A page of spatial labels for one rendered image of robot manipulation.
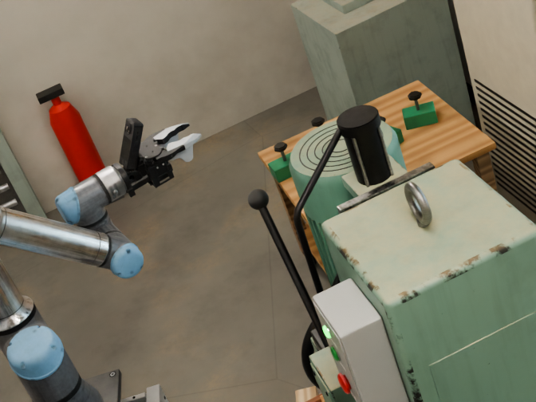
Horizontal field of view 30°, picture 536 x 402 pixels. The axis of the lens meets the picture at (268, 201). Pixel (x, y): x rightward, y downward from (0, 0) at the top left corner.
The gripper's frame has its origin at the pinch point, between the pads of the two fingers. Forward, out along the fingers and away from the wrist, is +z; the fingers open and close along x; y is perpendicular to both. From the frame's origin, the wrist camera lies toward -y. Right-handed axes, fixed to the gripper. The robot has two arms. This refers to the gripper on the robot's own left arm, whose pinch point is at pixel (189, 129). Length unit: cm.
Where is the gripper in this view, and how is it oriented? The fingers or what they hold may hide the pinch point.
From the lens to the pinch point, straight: 235.7
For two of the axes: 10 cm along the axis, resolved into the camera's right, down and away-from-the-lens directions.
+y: 2.2, 7.4, 6.4
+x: 5.4, 4.5, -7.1
